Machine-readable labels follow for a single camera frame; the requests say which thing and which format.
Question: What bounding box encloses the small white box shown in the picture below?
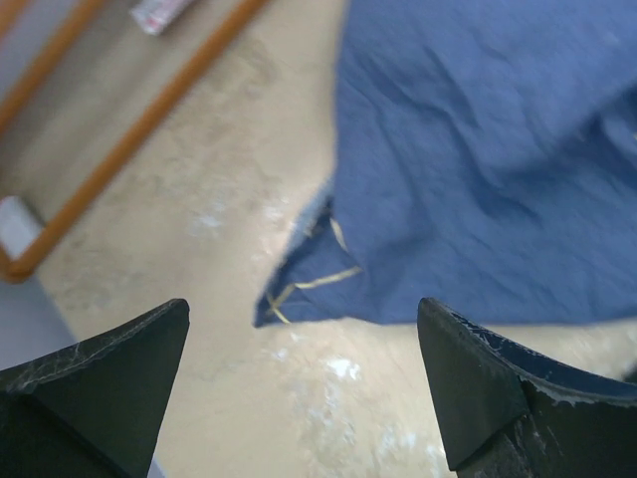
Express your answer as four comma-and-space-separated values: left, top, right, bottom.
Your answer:
0, 195, 43, 260

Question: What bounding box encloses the blue pillowcase with yellow drawings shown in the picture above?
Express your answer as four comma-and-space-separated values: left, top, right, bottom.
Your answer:
254, 1, 636, 327

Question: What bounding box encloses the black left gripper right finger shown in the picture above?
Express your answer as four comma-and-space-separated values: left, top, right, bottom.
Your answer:
417, 299, 636, 477

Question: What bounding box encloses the orange wooden shelf rack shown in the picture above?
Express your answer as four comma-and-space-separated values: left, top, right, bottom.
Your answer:
1, 1, 264, 284

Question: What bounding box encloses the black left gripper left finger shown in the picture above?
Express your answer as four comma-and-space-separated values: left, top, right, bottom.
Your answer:
1, 299, 190, 477

